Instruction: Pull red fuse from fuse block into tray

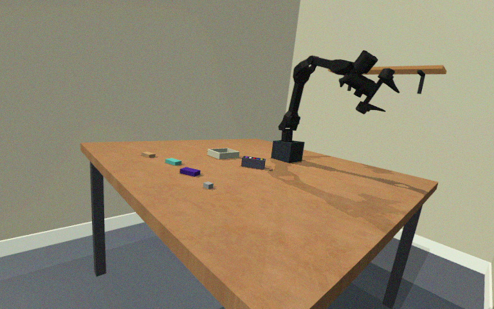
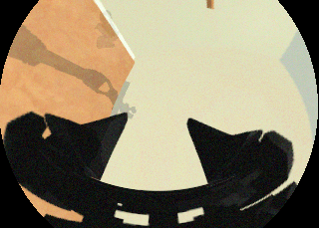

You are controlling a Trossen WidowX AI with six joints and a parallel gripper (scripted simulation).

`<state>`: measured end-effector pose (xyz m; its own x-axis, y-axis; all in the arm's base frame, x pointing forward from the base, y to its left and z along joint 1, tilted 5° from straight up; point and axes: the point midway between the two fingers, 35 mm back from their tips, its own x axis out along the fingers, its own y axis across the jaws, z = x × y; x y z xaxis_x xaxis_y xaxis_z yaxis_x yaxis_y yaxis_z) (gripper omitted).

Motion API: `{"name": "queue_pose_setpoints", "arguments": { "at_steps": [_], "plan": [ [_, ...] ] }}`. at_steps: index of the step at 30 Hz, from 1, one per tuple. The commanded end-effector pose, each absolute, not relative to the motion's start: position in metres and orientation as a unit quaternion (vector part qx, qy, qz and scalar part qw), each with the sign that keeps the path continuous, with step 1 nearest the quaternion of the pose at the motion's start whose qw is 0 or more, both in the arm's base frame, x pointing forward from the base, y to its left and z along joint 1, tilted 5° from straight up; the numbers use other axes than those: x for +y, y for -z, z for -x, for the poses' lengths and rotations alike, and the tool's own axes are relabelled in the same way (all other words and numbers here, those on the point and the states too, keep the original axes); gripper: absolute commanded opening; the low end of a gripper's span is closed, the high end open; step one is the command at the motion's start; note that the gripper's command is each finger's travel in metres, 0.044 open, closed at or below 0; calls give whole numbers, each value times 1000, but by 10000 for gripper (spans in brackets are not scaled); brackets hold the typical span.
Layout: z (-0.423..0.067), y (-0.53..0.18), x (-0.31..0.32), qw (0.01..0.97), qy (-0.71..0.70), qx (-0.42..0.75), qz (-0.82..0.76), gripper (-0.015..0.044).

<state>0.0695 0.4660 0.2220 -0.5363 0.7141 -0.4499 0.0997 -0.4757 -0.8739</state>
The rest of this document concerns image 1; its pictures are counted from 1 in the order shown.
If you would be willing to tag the turquoise rectangular block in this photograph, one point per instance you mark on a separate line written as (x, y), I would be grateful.
(173, 161)

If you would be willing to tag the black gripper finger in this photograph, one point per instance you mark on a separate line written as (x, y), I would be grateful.
(375, 108)
(391, 84)

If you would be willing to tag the white shallow tray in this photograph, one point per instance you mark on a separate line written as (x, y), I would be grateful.
(223, 153)

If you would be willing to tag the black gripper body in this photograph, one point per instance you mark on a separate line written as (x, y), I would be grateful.
(369, 88)

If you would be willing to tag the tan rectangular block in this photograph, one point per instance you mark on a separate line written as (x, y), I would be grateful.
(148, 154)

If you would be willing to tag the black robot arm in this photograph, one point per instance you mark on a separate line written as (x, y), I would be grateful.
(353, 77)

